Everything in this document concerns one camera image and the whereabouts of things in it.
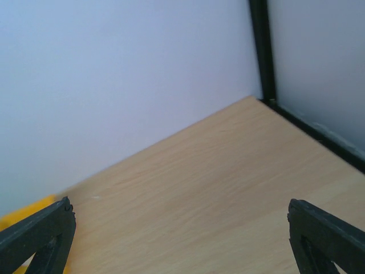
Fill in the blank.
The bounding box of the right black frame post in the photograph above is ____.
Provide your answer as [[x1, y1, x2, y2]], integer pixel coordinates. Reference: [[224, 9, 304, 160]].
[[249, 0, 277, 105]]

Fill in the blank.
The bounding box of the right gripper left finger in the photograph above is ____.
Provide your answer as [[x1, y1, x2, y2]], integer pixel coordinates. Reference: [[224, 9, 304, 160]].
[[0, 196, 77, 274]]

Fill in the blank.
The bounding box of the small orange storage bin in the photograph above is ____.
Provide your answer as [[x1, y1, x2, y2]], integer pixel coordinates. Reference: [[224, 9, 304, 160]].
[[0, 194, 72, 274]]

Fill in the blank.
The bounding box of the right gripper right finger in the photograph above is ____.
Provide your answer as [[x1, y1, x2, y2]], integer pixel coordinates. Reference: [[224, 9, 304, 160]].
[[287, 199, 364, 273]]

